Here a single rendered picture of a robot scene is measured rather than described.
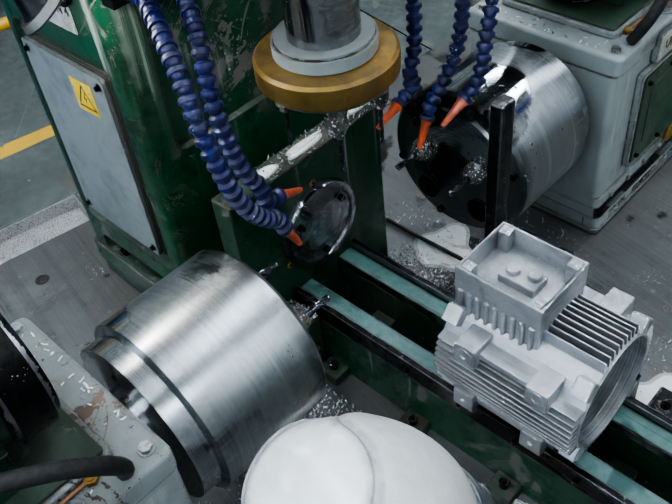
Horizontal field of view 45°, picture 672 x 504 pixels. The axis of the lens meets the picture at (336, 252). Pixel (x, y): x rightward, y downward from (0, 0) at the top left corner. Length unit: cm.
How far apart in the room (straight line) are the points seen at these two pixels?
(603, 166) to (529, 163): 25
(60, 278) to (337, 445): 124
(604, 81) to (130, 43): 72
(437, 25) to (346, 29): 281
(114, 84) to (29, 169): 228
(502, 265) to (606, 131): 44
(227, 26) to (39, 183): 217
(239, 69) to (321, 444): 86
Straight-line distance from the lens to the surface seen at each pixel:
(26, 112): 370
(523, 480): 118
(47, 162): 336
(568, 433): 99
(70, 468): 74
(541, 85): 128
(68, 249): 166
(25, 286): 162
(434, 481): 43
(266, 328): 95
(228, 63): 118
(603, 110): 138
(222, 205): 110
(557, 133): 128
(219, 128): 93
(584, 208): 151
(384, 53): 100
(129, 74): 107
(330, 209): 124
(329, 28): 96
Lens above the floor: 185
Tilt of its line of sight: 44 degrees down
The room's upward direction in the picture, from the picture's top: 7 degrees counter-clockwise
